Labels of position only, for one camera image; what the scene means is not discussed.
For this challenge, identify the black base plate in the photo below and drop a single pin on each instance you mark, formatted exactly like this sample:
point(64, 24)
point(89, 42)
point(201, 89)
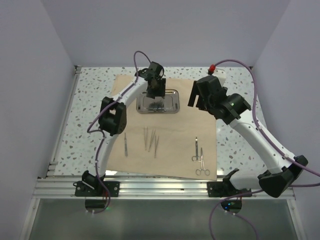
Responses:
point(84, 190)
point(220, 189)

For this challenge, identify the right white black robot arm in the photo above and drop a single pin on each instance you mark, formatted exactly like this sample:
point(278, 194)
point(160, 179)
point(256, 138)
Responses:
point(283, 167)

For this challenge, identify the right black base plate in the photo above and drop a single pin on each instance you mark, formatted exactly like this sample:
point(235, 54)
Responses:
point(220, 189)

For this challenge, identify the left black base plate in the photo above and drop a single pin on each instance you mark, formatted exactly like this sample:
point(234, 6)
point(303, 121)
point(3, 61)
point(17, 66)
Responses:
point(84, 190)

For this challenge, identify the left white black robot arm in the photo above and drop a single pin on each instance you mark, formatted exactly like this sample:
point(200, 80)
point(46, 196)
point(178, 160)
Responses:
point(112, 120)

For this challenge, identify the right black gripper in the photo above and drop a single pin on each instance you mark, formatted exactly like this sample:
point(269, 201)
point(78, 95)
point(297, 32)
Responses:
point(195, 92)

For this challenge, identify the steel ring-handled forceps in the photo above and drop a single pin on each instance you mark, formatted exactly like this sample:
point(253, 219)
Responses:
point(157, 107)

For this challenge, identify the steel surgical scissors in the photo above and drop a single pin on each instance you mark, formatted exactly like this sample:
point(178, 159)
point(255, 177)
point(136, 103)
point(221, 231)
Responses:
point(196, 157)

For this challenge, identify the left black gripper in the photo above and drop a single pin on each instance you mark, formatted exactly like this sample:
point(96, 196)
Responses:
point(161, 92)

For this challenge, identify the steel tweezers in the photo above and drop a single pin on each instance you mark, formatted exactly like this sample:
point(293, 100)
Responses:
point(156, 143)
point(145, 134)
point(153, 134)

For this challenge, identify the steel hemostat forceps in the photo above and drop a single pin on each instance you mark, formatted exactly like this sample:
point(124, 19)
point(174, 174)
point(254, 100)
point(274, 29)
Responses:
point(202, 168)

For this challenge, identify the beige cloth surgical kit wrap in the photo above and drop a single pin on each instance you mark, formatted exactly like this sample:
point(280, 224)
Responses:
point(176, 145)

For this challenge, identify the steel instrument tray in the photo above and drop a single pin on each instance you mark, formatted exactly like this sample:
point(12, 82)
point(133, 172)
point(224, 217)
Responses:
point(171, 101)

